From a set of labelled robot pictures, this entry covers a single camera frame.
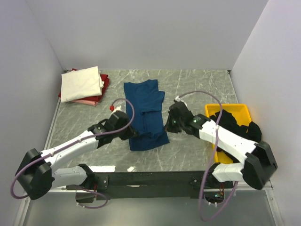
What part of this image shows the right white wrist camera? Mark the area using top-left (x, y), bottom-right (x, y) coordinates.
top-left (174, 96), bottom-right (187, 106)

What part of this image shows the black base beam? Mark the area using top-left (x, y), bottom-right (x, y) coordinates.
top-left (65, 171), bottom-right (226, 203)

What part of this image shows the black t shirt in bin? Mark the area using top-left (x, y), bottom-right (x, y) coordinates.
top-left (219, 110), bottom-right (262, 143)

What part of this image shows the blue t shirt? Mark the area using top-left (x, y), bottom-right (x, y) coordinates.
top-left (124, 80), bottom-right (169, 151)

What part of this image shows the yellow plastic bin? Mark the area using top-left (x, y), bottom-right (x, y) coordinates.
top-left (205, 104), bottom-right (252, 164)

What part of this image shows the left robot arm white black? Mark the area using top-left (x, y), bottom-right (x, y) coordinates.
top-left (14, 110), bottom-right (137, 200)

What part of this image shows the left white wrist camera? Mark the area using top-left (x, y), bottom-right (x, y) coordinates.
top-left (109, 105), bottom-right (121, 114)

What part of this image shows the aluminium frame rail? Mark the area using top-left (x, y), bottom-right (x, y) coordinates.
top-left (13, 98), bottom-right (61, 226)

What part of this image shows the folded white t shirt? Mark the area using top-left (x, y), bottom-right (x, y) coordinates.
top-left (60, 65), bottom-right (105, 103)

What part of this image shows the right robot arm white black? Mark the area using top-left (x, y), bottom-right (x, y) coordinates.
top-left (165, 101), bottom-right (277, 190)

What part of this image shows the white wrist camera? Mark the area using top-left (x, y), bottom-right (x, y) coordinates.
top-left (109, 105), bottom-right (121, 114)
top-left (174, 96), bottom-right (187, 106)

